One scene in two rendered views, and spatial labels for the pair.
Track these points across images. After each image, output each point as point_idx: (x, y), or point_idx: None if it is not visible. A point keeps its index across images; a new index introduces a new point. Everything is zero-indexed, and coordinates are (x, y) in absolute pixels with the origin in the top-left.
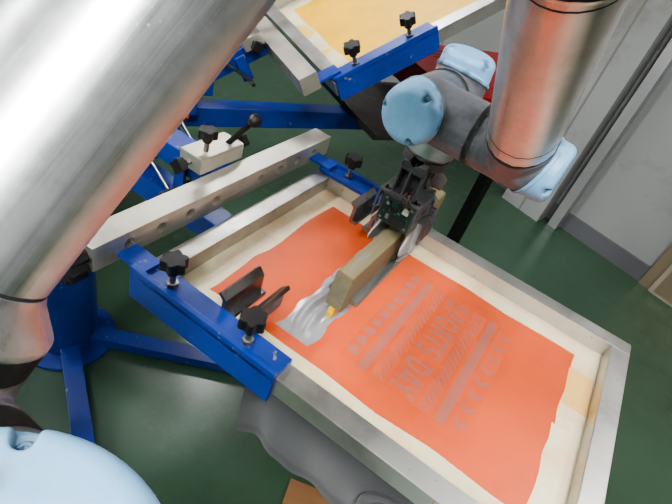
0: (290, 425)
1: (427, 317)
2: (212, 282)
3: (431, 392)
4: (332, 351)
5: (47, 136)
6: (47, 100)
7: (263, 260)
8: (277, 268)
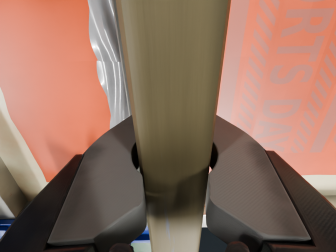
0: None
1: (276, 2)
2: (38, 175)
3: (303, 128)
4: None
5: None
6: None
7: (23, 114)
8: (45, 112)
